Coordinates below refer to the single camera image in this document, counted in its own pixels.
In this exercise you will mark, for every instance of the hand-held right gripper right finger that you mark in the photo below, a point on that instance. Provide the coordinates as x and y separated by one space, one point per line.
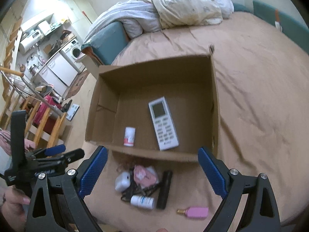
212 171

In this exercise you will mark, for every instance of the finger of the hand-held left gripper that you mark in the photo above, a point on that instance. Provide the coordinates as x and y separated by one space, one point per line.
72 155
55 148

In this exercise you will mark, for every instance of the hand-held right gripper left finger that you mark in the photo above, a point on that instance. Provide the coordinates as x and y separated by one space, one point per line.
93 171

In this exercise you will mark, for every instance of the white charger adapter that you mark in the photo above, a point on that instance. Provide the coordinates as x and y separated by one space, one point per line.
122 181

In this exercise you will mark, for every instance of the black flashlight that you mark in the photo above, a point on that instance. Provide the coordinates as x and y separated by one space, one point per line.
164 188

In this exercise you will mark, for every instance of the brown cardboard box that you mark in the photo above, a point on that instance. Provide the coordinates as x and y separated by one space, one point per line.
135 116

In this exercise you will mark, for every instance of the person's left hand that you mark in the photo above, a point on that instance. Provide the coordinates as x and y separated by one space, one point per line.
12 207

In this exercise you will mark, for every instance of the pink cloth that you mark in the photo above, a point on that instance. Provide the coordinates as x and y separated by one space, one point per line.
29 146

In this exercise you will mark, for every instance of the wooden railing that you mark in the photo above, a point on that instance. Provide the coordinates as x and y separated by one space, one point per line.
56 128

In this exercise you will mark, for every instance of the red suitcase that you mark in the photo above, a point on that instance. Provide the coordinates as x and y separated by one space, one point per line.
42 116

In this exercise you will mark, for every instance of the white bathroom scale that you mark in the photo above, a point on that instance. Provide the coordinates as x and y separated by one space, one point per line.
73 112

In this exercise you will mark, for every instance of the pink perfume bottle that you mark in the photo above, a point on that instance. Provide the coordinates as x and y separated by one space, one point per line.
196 212

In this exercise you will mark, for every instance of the black shoes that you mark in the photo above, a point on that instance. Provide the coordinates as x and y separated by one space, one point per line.
67 106

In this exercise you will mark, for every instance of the metal clothes rack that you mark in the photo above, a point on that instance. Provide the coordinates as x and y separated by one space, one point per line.
26 90

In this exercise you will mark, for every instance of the white red-label pill bottle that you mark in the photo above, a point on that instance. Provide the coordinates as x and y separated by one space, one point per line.
129 136

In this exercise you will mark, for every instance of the pink packet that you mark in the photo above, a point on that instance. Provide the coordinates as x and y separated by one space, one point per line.
144 176

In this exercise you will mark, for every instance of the white blue-label bottle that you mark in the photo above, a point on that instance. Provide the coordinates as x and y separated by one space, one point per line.
142 201

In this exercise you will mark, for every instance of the white remote control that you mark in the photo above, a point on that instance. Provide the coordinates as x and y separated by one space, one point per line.
163 125

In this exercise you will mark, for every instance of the metal kettle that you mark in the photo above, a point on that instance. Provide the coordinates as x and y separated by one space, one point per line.
33 69

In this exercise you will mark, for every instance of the patterned floor rug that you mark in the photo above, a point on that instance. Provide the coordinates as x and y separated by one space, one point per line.
77 83

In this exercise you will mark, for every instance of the white kitchen cabinet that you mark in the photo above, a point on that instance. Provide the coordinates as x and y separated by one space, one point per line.
60 70

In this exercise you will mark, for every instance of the white water heater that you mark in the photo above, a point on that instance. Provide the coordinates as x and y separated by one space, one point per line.
27 46

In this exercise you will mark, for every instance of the tan bed sheet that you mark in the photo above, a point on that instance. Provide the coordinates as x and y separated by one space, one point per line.
253 89

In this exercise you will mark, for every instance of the white washing machine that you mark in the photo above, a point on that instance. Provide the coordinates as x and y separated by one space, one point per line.
74 50

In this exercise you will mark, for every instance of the white countertop appliance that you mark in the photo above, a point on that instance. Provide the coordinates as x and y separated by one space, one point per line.
44 27

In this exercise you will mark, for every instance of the grey blanket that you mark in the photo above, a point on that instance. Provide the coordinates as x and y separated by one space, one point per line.
125 17

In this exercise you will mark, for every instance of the orange white tag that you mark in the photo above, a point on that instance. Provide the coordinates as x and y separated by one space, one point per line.
277 19

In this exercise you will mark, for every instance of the cream duvet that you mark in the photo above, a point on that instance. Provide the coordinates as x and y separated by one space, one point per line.
188 7

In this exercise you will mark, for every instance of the teal padded bed frame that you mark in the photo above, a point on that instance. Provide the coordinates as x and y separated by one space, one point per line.
108 43

